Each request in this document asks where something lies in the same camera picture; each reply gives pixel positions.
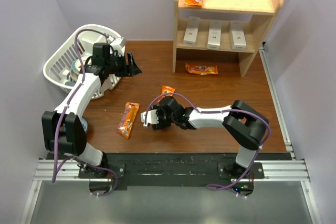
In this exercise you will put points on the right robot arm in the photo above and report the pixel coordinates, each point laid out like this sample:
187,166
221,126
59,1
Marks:
248,127

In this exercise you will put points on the aluminium rail frame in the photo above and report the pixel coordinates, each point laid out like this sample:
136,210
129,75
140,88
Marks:
282,196

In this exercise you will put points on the stacked plates underneath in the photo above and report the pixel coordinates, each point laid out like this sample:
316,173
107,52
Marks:
72,79

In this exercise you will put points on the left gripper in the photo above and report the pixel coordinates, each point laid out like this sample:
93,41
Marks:
129,70

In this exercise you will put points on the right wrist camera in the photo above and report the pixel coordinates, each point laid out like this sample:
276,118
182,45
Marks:
149,118

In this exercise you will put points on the white Harry's razor box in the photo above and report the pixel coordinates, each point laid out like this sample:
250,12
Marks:
191,31

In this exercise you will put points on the painted fruit plate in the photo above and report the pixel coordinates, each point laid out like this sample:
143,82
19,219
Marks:
76,65

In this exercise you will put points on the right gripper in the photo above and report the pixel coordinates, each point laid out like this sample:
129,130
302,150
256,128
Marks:
161,124

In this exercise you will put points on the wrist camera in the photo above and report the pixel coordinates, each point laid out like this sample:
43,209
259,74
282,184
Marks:
149,118
117,44

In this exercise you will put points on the wooden shelf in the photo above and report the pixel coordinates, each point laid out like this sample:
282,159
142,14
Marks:
263,14

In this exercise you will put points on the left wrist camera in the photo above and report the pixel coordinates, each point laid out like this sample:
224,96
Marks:
117,44

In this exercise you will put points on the white plastic basket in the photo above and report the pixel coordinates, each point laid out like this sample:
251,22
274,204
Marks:
58,66

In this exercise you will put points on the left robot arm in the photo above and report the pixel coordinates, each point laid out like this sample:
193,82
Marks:
62,129

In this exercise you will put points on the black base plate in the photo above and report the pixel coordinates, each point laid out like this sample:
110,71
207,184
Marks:
181,170

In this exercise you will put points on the blue patterned bowl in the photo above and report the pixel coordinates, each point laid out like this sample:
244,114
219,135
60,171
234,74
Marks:
84,123

